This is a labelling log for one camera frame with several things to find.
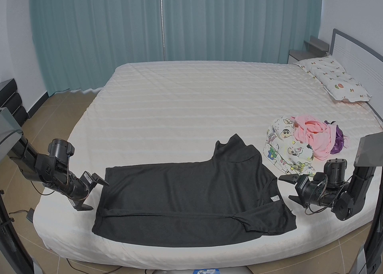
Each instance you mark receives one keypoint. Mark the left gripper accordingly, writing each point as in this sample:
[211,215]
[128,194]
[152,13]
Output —
[78,187]

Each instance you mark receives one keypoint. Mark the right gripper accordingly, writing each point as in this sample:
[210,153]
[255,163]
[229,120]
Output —
[311,192]

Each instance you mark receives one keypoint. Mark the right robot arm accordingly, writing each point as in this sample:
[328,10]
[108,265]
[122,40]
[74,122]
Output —
[363,174]

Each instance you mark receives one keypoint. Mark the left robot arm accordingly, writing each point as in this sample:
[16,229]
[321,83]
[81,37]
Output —
[22,159]

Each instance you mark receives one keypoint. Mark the bed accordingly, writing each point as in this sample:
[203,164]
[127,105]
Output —
[194,102]

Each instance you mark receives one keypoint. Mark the white printed pyjama garment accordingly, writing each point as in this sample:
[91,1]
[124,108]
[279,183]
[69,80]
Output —
[284,147]

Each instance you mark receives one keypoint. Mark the pink garment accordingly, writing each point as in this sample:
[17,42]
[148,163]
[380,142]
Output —
[317,141]

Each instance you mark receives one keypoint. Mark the black power adapter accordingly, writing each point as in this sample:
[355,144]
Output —
[30,216]

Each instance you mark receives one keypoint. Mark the purple garment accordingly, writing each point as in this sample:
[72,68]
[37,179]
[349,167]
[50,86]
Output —
[339,141]

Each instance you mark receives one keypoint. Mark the black T-shirt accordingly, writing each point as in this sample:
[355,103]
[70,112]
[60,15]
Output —
[185,195]

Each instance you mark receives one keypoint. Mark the white printed pillow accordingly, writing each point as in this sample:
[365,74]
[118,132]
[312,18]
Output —
[335,78]

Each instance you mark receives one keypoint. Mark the black chest of drawers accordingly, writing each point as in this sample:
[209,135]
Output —
[13,99]

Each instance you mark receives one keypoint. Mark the grey bedside table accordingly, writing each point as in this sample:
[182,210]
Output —
[311,48]

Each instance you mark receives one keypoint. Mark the blue-green curtain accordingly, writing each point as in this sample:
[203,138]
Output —
[239,15]
[95,27]

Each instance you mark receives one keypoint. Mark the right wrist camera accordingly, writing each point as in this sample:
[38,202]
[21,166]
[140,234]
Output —
[335,169]

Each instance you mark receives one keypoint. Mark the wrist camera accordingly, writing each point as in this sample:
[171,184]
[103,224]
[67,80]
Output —
[61,148]
[335,169]

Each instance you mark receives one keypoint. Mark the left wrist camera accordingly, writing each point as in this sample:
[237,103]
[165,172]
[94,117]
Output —
[61,148]

